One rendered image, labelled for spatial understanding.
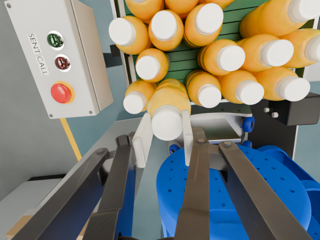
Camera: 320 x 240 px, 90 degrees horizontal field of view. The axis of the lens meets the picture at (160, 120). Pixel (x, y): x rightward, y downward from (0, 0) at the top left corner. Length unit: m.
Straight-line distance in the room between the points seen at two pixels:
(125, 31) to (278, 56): 0.24
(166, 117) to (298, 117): 0.37
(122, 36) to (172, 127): 0.18
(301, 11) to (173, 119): 0.24
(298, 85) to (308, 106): 0.15
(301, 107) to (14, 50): 1.95
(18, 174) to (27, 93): 1.08
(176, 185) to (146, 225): 2.12
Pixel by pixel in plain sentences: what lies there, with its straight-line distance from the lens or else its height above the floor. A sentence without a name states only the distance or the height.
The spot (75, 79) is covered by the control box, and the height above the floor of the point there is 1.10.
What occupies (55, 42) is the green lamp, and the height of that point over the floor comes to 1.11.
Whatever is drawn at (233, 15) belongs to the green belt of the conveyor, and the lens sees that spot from 0.50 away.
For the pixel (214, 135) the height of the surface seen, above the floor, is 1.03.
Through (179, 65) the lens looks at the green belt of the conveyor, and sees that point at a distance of 0.48.
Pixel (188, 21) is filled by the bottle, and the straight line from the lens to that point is 0.33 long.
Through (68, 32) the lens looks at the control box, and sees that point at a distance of 0.33.
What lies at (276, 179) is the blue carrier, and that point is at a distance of 0.40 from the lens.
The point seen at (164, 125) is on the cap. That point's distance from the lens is 0.19.
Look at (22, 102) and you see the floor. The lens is 2.06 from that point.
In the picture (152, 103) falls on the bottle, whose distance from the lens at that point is 0.22.
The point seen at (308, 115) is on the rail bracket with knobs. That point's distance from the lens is 0.50.
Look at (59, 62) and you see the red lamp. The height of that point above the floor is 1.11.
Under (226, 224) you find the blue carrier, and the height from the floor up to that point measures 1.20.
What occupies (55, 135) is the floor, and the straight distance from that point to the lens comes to 1.99.
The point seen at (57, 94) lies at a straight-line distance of 0.34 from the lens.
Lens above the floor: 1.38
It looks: 67 degrees down
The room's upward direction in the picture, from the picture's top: 166 degrees counter-clockwise
